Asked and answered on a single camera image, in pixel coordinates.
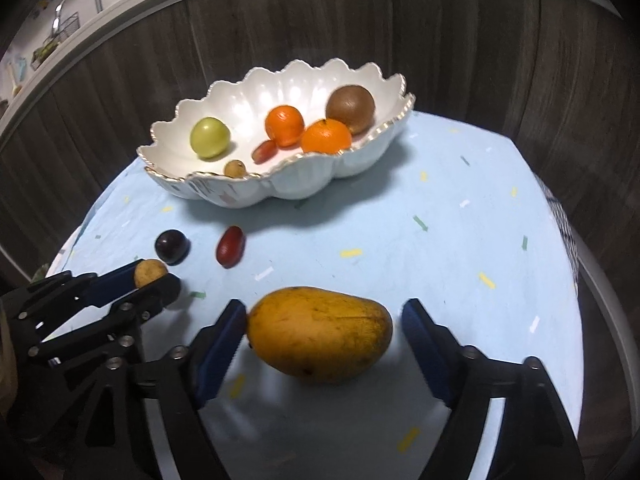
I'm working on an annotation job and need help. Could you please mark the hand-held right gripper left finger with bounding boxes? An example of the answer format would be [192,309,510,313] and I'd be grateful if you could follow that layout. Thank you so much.
[65,299,248,480]

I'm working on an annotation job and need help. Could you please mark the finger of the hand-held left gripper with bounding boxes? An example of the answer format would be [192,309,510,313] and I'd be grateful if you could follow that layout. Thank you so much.
[27,274,182,362]
[0,260,145,332]

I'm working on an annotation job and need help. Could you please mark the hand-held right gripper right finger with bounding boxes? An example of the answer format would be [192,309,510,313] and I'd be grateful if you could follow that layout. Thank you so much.
[401,298,586,480]

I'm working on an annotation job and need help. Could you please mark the yellow mango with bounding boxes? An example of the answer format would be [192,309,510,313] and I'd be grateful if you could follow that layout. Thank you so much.
[247,286,394,384]

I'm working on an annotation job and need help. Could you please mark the green apple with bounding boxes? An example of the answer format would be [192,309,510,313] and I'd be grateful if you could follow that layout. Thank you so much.
[190,117,231,159]

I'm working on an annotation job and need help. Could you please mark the dark red jujube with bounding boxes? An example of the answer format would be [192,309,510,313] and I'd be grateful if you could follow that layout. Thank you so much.
[216,225,246,268]
[251,140,279,164]

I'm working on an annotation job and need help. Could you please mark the white scalloped bowl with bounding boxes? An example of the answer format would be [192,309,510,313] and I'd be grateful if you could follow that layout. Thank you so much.
[137,58,416,208]

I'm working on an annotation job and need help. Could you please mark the orange mandarin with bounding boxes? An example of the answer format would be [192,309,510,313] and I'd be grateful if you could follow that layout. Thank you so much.
[300,119,353,155]
[264,105,305,148]

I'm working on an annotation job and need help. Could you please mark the dark purple plum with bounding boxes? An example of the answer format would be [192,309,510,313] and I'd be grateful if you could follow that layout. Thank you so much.
[154,229,191,264]

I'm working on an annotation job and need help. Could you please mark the grey metal bar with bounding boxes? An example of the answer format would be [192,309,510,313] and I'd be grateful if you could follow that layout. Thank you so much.
[575,247,628,361]

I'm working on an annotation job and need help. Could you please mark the black white checkered cloth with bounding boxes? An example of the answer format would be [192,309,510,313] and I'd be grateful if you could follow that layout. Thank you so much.
[535,175,581,281]

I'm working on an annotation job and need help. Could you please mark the brown kiwi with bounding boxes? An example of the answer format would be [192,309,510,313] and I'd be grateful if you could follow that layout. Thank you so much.
[325,85,376,135]

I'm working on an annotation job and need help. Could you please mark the dark wood kitchen cabinet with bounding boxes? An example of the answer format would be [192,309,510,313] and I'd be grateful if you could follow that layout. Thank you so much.
[0,0,640,461]

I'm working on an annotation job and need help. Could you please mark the black wire basket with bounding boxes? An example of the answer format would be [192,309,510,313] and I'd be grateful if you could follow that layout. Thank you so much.
[30,12,83,71]

